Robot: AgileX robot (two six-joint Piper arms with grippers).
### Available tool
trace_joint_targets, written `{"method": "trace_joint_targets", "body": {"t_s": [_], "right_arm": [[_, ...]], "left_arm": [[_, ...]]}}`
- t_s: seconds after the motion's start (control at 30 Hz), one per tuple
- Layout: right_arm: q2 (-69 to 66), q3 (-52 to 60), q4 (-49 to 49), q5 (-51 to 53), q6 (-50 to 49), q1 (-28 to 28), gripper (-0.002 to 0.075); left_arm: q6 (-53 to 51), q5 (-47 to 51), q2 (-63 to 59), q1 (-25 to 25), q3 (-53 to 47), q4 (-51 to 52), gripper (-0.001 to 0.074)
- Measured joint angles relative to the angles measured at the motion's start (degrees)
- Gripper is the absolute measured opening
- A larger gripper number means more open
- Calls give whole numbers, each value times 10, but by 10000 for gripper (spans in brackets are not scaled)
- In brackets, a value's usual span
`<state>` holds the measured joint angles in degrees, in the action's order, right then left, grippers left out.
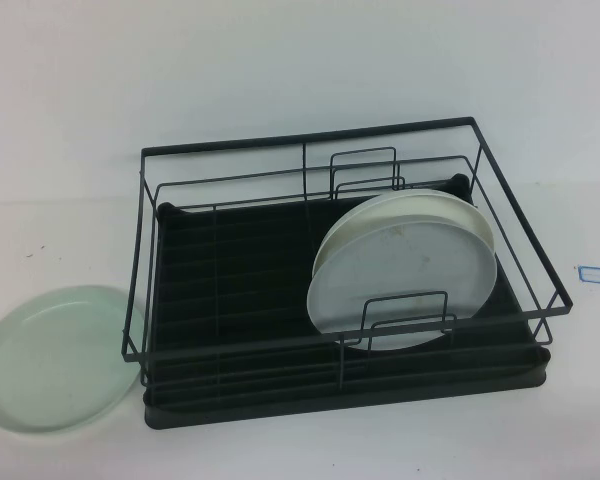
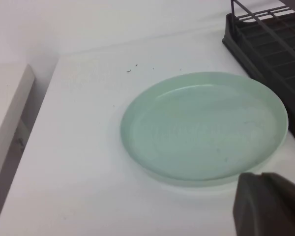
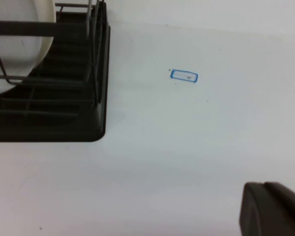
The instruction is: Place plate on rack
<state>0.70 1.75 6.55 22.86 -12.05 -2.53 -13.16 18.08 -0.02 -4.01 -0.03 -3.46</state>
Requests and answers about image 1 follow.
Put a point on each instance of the pale green round plate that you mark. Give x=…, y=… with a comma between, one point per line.
x=55, y=360

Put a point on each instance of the grey white round plate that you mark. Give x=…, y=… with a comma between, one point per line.
x=405, y=260

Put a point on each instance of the cream round plate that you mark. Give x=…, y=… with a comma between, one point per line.
x=475, y=220

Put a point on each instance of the black plastic drip tray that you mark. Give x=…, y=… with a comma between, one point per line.
x=280, y=412

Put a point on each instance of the blue rectangle table marking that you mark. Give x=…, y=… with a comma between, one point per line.
x=581, y=275

